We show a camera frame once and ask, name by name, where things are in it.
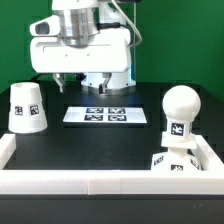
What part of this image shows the white marker sheet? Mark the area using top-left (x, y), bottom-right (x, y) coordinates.
top-left (63, 107), bottom-right (147, 124)

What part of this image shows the white lamp shade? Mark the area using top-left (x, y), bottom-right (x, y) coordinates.
top-left (8, 82), bottom-right (47, 134)

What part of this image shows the white lamp base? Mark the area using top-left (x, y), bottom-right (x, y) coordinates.
top-left (151, 132), bottom-right (201, 172)

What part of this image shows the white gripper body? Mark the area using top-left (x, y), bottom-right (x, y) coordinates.
top-left (30, 15), bottom-right (131, 73)

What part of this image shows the white lamp bulb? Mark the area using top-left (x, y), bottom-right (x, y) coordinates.
top-left (162, 85), bottom-right (201, 142)

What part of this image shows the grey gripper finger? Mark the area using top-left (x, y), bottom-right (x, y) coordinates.
top-left (99, 73), bottom-right (112, 94)
top-left (53, 73), bottom-right (66, 93)

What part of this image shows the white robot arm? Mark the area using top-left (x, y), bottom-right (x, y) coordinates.
top-left (30, 0), bottom-right (138, 95)

